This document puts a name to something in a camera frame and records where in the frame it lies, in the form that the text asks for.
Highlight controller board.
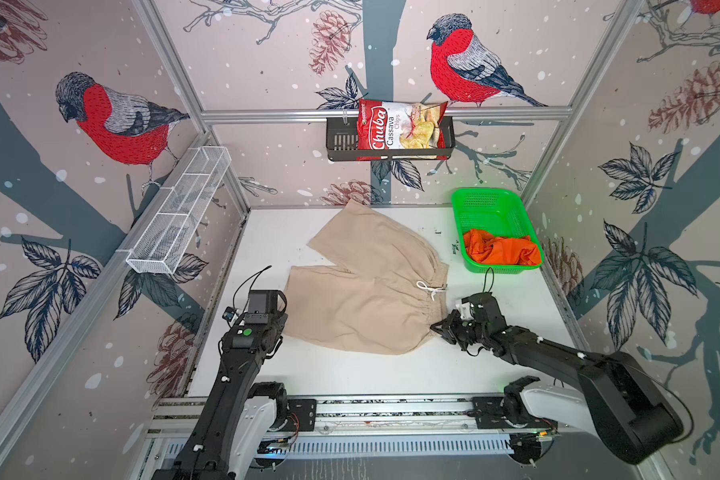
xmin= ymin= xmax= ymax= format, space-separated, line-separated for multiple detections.
xmin=509 ymin=432 xmax=556 ymax=468
xmin=253 ymin=439 xmax=294 ymax=468

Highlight right controller board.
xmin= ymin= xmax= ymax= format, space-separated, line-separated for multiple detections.
xmin=509 ymin=432 xmax=556 ymax=468

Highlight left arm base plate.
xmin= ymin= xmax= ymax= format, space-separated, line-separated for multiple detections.
xmin=269 ymin=398 xmax=317 ymax=433

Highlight white wire mesh shelf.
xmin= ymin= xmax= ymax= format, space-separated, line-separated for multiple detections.
xmin=126 ymin=146 xmax=231 ymax=275

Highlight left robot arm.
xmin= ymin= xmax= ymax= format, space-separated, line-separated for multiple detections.
xmin=152 ymin=311 xmax=288 ymax=479

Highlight green plastic basket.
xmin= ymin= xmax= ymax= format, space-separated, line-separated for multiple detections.
xmin=451 ymin=188 xmax=544 ymax=274

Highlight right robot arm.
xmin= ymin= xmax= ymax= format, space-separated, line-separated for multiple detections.
xmin=430 ymin=292 xmax=684 ymax=465

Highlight left controller board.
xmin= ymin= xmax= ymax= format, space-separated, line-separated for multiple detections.
xmin=253 ymin=439 xmax=294 ymax=468

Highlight aluminium mounting rail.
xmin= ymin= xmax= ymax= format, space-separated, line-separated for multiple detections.
xmin=146 ymin=391 xmax=643 ymax=438

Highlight red cassava chips bag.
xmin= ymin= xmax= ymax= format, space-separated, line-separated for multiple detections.
xmin=357 ymin=100 xmax=447 ymax=150

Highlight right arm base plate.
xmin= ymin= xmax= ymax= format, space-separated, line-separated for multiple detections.
xmin=467 ymin=395 xmax=558 ymax=430

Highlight black wall basket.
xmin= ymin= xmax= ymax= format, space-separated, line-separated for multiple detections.
xmin=326 ymin=117 xmax=456 ymax=162

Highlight orange shorts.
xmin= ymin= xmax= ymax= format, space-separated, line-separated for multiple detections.
xmin=463 ymin=229 xmax=542 ymax=266

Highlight beige shorts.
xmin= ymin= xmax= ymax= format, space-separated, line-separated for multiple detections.
xmin=285 ymin=200 xmax=449 ymax=355

